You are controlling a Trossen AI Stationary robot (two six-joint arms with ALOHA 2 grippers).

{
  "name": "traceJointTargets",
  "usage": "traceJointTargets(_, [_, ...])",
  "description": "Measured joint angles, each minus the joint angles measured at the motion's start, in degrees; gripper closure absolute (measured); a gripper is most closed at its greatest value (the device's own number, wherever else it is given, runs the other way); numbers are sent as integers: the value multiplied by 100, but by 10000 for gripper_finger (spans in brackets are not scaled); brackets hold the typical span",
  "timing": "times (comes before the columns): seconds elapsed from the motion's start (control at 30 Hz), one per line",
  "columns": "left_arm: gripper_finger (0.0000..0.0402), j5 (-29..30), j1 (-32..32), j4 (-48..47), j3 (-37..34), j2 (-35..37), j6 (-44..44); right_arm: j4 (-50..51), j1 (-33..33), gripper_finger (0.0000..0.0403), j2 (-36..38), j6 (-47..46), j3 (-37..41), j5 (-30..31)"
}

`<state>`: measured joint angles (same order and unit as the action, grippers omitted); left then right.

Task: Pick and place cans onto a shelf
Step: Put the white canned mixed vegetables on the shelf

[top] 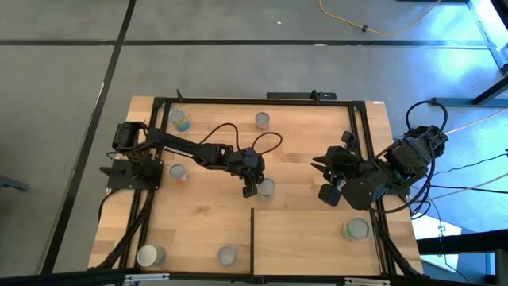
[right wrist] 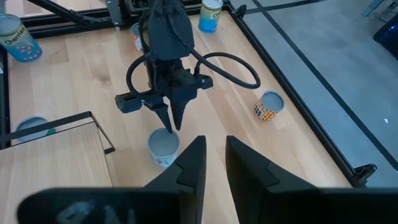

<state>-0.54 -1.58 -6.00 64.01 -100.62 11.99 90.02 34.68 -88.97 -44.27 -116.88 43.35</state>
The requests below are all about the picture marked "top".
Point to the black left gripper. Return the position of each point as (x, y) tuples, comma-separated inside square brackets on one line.
[(248, 168)]

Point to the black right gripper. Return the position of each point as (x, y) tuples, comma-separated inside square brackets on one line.
[(345, 163)]

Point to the green yellow labelled can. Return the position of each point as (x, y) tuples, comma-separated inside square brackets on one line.
[(267, 187)]

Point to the small grey-topped tin can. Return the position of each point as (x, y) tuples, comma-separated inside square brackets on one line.
[(262, 119)]

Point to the large colourful labelled can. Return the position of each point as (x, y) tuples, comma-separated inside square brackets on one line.
[(356, 228)]

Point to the short green labelled can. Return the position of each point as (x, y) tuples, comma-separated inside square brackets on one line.
[(227, 256)]

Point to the blue yellow labelled can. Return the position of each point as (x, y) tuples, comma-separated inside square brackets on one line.
[(179, 119)]

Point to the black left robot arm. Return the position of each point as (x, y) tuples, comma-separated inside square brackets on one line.
[(178, 149)]

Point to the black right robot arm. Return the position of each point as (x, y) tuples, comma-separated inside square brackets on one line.
[(412, 159)]

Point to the large white-topped can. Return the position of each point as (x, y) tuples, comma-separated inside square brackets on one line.
[(147, 256)]

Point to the black rig beam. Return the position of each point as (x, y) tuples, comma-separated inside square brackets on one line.
[(456, 240), (59, 278)]

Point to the grey floor object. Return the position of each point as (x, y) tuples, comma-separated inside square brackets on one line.
[(12, 183)]

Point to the black aluminium table frame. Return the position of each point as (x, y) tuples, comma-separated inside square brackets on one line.
[(258, 101)]

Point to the silver metal bracket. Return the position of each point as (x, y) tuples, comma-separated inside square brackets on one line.
[(367, 282), (147, 277)]

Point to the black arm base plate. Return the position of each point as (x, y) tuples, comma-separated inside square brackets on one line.
[(119, 180)]

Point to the metal desk leg frame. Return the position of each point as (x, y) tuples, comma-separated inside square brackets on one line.
[(468, 101)]

